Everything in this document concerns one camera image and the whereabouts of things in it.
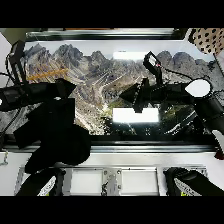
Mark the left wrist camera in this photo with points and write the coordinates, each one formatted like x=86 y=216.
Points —
x=17 y=56

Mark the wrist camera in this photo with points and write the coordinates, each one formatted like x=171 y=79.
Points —
x=154 y=65
x=17 y=56

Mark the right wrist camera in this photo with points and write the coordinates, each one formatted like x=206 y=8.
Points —
x=154 y=65

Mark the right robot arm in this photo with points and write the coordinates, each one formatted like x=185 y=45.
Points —
x=208 y=111

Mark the white perforated basket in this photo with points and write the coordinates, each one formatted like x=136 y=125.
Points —
x=208 y=40

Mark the black garment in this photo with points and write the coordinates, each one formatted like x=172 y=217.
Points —
x=56 y=136

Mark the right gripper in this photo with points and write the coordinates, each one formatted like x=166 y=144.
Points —
x=144 y=95

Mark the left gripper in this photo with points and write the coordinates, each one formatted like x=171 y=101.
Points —
x=64 y=88

